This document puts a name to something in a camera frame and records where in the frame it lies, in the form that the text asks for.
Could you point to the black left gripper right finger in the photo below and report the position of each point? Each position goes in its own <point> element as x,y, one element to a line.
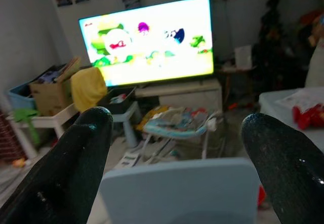
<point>288,171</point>

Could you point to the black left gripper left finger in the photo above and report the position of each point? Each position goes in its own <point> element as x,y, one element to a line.
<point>63,173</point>

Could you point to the blue storage bin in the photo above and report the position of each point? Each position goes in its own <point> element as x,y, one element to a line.
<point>17,98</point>

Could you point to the black storage bin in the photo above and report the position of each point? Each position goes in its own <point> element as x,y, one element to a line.
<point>124,105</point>

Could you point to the white low table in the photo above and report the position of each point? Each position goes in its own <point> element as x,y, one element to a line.
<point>48,121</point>

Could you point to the red toy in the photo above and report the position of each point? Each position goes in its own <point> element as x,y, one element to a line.
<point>307,116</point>

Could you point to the red woven basket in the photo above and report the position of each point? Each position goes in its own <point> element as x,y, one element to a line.
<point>8,143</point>

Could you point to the light blue kids table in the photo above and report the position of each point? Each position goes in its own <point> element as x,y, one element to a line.
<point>270,105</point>

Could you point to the green plastic toy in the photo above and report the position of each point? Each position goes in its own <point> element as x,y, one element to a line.
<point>25,115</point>

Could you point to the white paper sheet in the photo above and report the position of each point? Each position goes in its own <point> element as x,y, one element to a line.
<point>301,97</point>

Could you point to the brown cardboard box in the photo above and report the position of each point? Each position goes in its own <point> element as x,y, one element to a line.
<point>50,98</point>

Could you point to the light blue stool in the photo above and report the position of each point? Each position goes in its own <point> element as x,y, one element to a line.
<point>129,123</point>

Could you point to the yellow cloth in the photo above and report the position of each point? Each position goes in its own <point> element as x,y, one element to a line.
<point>87,88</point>

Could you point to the light blue kids chair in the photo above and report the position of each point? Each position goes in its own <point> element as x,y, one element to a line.
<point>177,193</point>

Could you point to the baby bouncer seat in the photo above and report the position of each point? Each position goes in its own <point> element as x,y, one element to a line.
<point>174,128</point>

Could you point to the dark christmas tree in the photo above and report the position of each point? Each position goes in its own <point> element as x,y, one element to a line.
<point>273,49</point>

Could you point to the white card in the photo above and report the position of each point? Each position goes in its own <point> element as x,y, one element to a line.
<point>243,56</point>

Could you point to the white television cabinet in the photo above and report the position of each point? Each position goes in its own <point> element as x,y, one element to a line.
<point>187,95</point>

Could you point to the flat screen television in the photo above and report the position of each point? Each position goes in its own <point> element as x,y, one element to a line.
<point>152,44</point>

